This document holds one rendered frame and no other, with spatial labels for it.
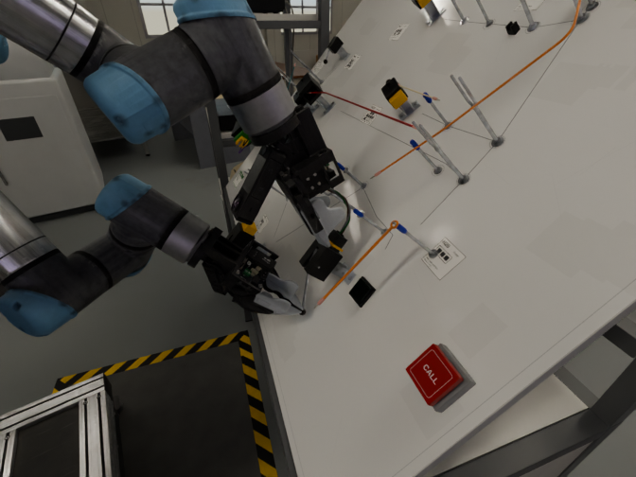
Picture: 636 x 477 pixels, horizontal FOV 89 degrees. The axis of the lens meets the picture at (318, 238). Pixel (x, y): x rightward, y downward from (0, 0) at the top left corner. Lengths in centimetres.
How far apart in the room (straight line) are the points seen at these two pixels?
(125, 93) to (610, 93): 56
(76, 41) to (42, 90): 280
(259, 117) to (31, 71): 300
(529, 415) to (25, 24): 96
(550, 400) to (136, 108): 87
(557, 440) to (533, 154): 53
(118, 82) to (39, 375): 193
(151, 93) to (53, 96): 291
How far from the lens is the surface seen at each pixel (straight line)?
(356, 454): 53
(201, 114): 393
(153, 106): 38
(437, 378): 43
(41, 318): 55
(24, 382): 221
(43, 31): 49
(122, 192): 54
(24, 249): 57
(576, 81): 61
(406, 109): 76
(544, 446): 81
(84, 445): 155
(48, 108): 330
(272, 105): 42
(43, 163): 342
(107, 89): 38
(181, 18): 42
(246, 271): 52
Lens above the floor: 145
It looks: 34 degrees down
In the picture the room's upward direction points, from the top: straight up
